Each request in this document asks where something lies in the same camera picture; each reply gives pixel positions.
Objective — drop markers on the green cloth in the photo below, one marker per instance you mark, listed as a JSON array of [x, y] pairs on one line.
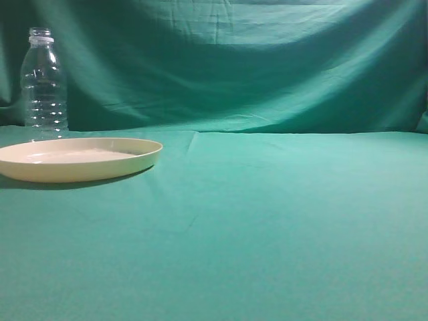
[[292, 184]]

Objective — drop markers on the cream plastic plate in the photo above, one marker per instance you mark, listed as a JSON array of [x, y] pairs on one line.
[[75, 160]]

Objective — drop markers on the clear plastic bottle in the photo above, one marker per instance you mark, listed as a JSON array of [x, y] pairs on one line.
[[44, 87]]

